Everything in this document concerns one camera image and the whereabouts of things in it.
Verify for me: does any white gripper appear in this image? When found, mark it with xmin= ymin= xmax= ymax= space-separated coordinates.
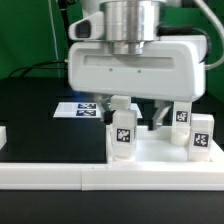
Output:
xmin=68 ymin=12 xmax=206 ymax=131

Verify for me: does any white square tabletop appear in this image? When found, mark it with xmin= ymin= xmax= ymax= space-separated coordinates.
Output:
xmin=106 ymin=126 xmax=224 ymax=163

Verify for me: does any white sheet with tags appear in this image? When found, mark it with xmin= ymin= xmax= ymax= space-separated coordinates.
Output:
xmin=53 ymin=102 xmax=142 ymax=119

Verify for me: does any white U-shaped fence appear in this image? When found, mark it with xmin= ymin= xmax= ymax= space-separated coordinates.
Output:
xmin=0 ymin=125 xmax=224 ymax=192

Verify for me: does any thin white pole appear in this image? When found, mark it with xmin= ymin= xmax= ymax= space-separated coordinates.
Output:
xmin=48 ymin=0 xmax=61 ymax=78

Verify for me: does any black cable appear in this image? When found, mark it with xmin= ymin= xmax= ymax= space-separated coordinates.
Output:
xmin=7 ymin=58 xmax=69 ymax=79

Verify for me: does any white cable on gripper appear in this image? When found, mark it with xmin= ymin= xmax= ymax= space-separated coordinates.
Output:
xmin=193 ymin=0 xmax=224 ymax=72

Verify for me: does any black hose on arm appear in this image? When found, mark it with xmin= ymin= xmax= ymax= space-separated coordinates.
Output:
xmin=55 ymin=0 xmax=76 ymax=31

